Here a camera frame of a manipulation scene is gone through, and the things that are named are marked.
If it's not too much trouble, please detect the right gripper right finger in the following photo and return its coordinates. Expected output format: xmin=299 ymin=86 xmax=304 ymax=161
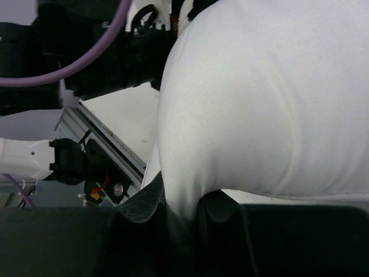
xmin=198 ymin=191 xmax=368 ymax=276

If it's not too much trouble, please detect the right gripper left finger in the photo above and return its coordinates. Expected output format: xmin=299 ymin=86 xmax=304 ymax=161
xmin=1 ymin=175 xmax=165 ymax=276

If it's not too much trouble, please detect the white pillow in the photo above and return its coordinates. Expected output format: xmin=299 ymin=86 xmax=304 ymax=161
xmin=157 ymin=1 xmax=368 ymax=219

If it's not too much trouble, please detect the black white checkered pillowcase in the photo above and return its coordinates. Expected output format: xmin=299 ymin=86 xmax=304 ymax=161
xmin=171 ymin=0 xmax=194 ymax=34

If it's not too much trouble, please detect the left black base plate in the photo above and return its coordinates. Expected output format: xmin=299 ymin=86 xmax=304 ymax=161
xmin=84 ymin=139 xmax=133 ymax=207

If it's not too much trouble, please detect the aluminium front frame rail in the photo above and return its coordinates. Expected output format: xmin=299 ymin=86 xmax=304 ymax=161
xmin=0 ymin=103 xmax=148 ymax=208

